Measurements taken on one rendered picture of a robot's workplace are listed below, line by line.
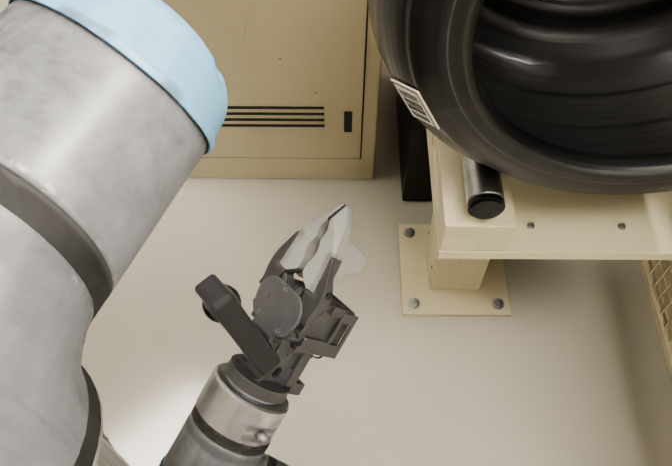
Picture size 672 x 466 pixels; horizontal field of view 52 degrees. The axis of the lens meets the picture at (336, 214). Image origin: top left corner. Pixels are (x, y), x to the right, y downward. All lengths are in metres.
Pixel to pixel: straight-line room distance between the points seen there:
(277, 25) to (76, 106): 1.29
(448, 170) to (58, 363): 0.69
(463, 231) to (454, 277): 0.87
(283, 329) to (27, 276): 0.45
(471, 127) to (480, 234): 0.21
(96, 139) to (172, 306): 1.52
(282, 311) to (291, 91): 1.06
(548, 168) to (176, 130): 0.52
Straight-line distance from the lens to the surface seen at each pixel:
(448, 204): 0.88
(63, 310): 0.29
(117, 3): 0.34
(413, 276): 1.80
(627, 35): 1.04
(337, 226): 0.69
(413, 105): 0.72
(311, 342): 0.72
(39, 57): 0.31
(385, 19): 0.65
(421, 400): 1.68
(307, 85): 1.69
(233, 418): 0.73
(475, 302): 1.79
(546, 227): 0.96
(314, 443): 1.64
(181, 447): 0.77
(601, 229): 0.98
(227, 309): 0.65
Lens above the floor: 1.58
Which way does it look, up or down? 56 degrees down
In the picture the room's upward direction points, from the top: straight up
